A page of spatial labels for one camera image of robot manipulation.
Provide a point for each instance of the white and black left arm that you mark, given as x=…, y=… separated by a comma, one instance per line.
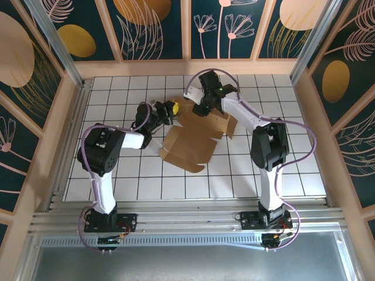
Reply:
x=102, y=190

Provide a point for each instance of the aluminium mounting rail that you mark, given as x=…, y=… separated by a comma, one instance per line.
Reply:
x=187, y=213

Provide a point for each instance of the teal golden oval leaf panel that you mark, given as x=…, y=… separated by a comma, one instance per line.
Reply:
x=76, y=41

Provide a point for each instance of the teal feather wall panel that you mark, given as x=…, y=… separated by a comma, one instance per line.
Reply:
x=357, y=152

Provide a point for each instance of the small circuit board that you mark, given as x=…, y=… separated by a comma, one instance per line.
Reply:
x=109, y=240
x=276, y=238

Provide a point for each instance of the brown cardboard box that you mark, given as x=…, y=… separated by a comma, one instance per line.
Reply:
x=190, y=146

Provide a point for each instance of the grey metal sheet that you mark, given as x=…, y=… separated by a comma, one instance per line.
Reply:
x=187, y=266

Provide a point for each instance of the teal flower wall panel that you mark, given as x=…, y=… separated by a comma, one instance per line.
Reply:
x=14, y=152
x=211, y=44

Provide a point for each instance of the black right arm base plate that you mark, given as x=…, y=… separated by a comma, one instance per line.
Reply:
x=249, y=222

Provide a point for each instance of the aluminium side rail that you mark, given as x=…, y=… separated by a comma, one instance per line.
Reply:
x=74, y=131

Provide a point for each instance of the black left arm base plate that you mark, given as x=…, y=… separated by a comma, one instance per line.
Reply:
x=129, y=221

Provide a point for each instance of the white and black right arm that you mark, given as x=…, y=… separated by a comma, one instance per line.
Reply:
x=269, y=146

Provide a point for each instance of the teal golden circle leaf panel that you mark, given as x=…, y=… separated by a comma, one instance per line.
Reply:
x=140, y=29

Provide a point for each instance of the teal golden oval feather panel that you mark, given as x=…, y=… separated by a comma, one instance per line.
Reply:
x=345, y=58

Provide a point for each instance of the teal pale circle wall panel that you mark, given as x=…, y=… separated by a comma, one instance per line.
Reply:
x=17, y=58
x=287, y=35

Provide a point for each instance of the aluminium corner post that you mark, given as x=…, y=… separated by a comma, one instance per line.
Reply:
x=58, y=44
x=313, y=44

